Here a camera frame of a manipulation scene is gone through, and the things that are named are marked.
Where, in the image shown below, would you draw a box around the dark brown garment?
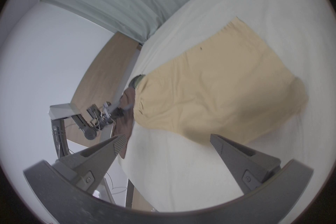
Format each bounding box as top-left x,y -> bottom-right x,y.
113,86 -> 136,160

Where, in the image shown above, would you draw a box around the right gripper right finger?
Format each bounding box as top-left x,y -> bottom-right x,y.
210,134 -> 282,191

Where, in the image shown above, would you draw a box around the tan shorts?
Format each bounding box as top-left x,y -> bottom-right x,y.
132,16 -> 310,146

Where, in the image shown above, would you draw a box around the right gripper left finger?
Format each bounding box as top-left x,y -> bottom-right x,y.
54,134 -> 128,191

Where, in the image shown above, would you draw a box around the bed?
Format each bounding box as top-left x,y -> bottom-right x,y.
67,0 -> 335,214

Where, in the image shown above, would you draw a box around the green garment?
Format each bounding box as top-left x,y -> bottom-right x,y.
129,75 -> 146,90

